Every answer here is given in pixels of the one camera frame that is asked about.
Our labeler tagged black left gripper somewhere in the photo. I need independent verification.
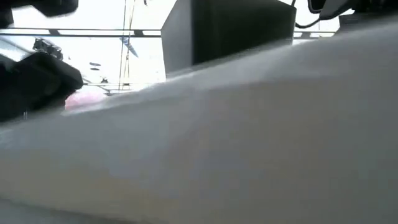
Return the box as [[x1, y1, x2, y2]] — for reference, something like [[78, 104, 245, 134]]
[[0, 52, 84, 123]]

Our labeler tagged translucent purple trash bag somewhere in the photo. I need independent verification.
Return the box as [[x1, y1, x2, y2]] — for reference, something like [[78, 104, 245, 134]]
[[64, 90, 108, 112]]

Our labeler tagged grey-blue plastic trash bag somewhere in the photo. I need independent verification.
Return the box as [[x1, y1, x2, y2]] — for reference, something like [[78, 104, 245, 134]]
[[0, 18, 398, 224]]

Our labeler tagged dark grey trash bin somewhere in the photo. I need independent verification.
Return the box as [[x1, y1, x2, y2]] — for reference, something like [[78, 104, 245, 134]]
[[160, 0, 297, 75]]

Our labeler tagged black ceiling-mounted device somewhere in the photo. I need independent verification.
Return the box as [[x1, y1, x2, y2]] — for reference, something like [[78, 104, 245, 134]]
[[32, 37, 64, 60]]

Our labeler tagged blue diagonal strip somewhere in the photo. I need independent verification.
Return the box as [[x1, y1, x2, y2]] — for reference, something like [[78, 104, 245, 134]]
[[119, 36, 139, 59]]

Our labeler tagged black overhead rail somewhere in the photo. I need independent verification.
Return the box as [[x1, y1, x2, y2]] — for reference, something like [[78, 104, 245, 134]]
[[0, 27, 336, 39]]

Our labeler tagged thin hanging cable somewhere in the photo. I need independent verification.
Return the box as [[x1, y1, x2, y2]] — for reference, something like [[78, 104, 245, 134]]
[[124, 0, 137, 91], [118, 0, 127, 91]]

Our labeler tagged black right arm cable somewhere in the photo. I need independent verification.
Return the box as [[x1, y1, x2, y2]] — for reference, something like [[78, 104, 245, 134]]
[[290, 0, 322, 29]]

